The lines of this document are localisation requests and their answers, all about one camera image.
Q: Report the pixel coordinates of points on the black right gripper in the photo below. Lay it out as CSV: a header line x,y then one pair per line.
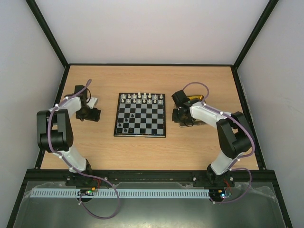
x,y
175,115

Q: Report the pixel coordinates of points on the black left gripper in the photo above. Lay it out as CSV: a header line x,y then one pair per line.
x,y
95,116

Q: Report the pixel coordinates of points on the gold metal tin tray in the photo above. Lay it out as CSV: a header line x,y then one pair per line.
x,y
196,97

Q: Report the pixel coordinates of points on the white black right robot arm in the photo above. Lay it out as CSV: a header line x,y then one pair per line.
x,y
234,134

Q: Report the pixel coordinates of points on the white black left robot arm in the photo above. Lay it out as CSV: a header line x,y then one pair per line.
x,y
54,128

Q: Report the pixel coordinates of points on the black bishop on board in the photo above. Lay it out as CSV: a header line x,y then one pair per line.
x,y
130,130

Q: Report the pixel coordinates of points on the black and grey chessboard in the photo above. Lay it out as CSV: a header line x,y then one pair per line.
x,y
149,119

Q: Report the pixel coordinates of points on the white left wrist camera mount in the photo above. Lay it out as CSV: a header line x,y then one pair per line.
x,y
92,102

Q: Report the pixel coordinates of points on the black mounting rail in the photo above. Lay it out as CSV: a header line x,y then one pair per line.
x,y
197,178

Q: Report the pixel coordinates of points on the white slotted cable duct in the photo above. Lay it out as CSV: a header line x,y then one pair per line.
x,y
122,193

